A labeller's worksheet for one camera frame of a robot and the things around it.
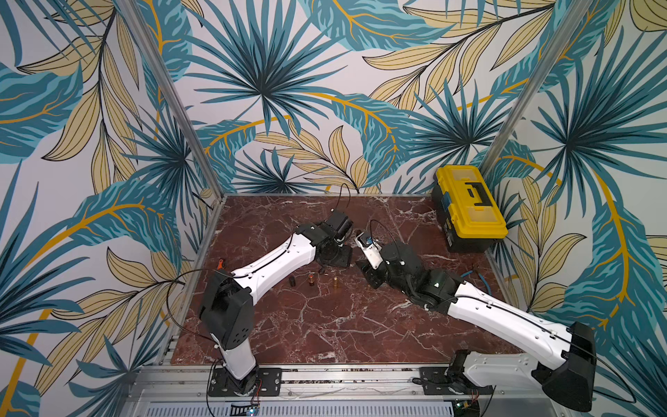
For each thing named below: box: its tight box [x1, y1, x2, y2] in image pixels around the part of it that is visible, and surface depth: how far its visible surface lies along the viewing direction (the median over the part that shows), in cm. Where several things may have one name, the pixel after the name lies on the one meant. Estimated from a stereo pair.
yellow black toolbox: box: [431, 165, 509, 253], surface depth 97 cm
